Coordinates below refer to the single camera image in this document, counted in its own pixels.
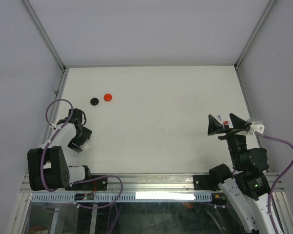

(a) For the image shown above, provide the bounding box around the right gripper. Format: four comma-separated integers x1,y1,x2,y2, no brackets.
207,113,248,169

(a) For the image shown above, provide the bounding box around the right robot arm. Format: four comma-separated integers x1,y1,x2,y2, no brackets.
208,113,283,234

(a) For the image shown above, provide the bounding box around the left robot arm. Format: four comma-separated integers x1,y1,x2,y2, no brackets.
27,108,93,191

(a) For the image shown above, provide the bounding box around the black earbud case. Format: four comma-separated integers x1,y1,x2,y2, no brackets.
90,97,99,106

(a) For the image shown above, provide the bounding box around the red earbud case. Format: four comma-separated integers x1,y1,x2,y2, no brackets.
104,93,113,102

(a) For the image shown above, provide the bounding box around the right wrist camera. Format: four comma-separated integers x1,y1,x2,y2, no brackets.
236,119,265,136

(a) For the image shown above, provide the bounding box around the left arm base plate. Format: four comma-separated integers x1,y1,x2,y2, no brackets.
65,175,108,192

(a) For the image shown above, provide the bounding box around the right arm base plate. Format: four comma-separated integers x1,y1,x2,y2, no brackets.
193,175,219,191

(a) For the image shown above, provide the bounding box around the aluminium mounting rail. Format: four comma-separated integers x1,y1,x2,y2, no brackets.
21,172,285,195

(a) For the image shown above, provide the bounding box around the slotted cable duct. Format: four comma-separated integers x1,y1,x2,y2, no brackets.
31,192,212,203

